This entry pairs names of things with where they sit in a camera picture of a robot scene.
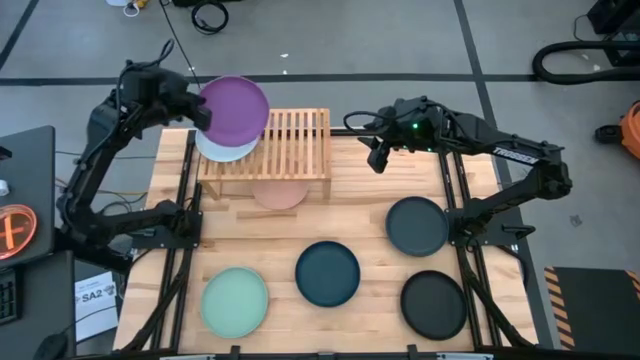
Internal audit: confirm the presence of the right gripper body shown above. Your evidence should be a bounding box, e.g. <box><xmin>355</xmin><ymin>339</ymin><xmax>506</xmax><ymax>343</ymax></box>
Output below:
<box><xmin>367</xmin><ymin>97</ymin><xmax>446</xmax><ymax>175</ymax></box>

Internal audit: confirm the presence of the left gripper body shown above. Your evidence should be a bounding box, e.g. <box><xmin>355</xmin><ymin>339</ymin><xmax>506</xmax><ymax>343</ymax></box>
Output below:
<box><xmin>122</xmin><ymin>63</ymin><xmax>207</xmax><ymax>124</ymax></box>

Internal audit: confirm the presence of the purple plate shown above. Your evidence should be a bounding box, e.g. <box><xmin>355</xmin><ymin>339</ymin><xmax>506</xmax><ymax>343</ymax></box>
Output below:
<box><xmin>198</xmin><ymin>74</ymin><xmax>271</xmax><ymax>148</ymax></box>

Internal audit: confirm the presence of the white plate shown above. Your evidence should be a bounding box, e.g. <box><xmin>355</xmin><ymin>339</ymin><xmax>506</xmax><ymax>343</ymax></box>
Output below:
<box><xmin>194</xmin><ymin>128</ymin><xmax>261</xmax><ymax>164</ymax></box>

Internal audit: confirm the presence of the pink plate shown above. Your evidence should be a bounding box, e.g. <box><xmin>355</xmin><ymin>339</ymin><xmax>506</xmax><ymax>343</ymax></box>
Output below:
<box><xmin>251</xmin><ymin>178</ymin><xmax>310</xmax><ymax>211</ymax></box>

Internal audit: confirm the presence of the dark blue-teal plate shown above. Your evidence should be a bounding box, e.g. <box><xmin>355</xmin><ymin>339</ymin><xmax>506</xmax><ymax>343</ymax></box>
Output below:
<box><xmin>294</xmin><ymin>240</ymin><xmax>362</xmax><ymax>308</ymax></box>

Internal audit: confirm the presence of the black plate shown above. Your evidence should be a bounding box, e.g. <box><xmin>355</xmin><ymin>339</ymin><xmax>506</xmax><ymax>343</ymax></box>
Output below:
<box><xmin>399</xmin><ymin>269</ymin><xmax>468</xmax><ymax>342</ymax></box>

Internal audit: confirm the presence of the mint green plate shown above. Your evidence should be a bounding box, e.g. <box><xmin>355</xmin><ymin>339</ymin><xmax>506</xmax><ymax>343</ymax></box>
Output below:
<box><xmin>200</xmin><ymin>266</ymin><xmax>270</xmax><ymax>340</ymax></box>

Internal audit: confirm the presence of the wooden slatted shelf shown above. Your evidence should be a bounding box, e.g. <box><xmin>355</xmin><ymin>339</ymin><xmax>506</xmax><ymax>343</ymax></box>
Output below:
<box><xmin>196</xmin><ymin>107</ymin><xmax>333</xmax><ymax>201</ymax></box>

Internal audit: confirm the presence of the dark grey desk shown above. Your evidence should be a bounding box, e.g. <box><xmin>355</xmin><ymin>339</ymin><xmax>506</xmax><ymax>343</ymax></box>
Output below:
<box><xmin>0</xmin><ymin>124</ymin><xmax>56</xmax><ymax>271</ymax></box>

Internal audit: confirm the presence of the orange round disc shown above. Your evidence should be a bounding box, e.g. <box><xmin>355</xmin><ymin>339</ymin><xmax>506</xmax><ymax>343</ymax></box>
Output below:
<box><xmin>0</xmin><ymin>203</ymin><xmax>39</xmax><ymax>262</ymax></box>

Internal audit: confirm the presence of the white printed paper sheet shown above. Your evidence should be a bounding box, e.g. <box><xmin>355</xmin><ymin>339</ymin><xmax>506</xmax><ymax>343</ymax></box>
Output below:
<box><xmin>73</xmin><ymin>270</ymin><xmax>120</xmax><ymax>343</ymax></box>

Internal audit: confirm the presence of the orange shop vacuum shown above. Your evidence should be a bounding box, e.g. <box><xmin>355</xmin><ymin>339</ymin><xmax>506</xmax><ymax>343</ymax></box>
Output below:
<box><xmin>594</xmin><ymin>99</ymin><xmax>640</xmax><ymax>161</ymax></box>

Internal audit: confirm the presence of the black equipment case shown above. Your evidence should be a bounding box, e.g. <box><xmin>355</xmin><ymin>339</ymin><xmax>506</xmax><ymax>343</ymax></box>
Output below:
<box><xmin>587</xmin><ymin>0</ymin><xmax>640</xmax><ymax>66</ymax></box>

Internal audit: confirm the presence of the hazard-striped black mat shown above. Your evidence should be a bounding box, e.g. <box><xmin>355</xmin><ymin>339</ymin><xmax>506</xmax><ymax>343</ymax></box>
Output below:
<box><xmin>543</xmin><ymin>265</ymin><xmax>640</xmax><ymax>351</ymax></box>

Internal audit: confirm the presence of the black keyboard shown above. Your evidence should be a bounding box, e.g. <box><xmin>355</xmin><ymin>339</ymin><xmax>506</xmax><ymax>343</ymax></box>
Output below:
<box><xmin>0</xmin><ymin>267</ymin><xmax>24</xmax><ymax>326</ymax></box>

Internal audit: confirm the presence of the black computer mouse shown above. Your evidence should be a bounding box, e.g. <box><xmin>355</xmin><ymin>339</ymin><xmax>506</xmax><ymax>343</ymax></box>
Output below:
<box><xmin>32</xmin><ymin>332</ymin><xmax>70</xmax><ymax>360</ymax></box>

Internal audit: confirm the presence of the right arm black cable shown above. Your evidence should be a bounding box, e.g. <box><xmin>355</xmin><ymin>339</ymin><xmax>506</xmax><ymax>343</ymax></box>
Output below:
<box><xmin>342</xmin><ymin>110</ymin><xmax>399</xmax><ymax>137</ymax></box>

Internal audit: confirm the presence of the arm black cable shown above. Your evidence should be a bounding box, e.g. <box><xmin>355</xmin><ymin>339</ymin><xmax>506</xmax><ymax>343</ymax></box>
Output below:
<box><xmin>342</xmin><ymin>110</ymin><xmax>399</xmax><ymax>137</ymax></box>
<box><xmin>115</xmin><ymin>38</ymin><xmax>176</xmax><ymax>81</ymax></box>

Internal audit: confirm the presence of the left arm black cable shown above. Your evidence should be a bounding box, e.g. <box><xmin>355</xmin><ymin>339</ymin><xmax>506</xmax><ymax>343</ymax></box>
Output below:
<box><xmin>115</xmin><ymin>38</ymin><xmax>176</xmax><ymax>81</ymax></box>

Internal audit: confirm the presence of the black aluminium rig frame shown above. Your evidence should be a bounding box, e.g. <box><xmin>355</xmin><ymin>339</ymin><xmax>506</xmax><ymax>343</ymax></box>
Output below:
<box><xmin>114</xmin><ymin>127</ymin><xmax>541</xmax><ymax>360</ymax></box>

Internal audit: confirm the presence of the long thin black cable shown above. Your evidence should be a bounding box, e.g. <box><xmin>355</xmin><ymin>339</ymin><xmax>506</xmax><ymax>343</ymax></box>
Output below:
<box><xmin>159</xmin><ymin>0</ymin><xmax>202</xmax><ymax>87</ymax></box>

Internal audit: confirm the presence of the grey floor cable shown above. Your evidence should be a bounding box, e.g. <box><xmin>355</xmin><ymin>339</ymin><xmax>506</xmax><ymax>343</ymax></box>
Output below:
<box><xmin>54</xmin><ymin>149</ymin><xmax>157</xmax><ymax>161</ymax></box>

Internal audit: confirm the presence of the coiled black cable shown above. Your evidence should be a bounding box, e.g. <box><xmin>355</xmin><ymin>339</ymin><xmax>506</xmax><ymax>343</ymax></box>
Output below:
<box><xmin>191</xmin><ymin>0</ymin><xmax>230</xmax><ymax>35</ymax></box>

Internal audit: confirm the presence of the black vacuum hose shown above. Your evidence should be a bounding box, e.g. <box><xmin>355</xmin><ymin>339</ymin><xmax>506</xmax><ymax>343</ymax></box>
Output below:
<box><xmin>531</xmin><ymin>39</ymin><xmax>640</xmax><ymax>85</ymax></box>

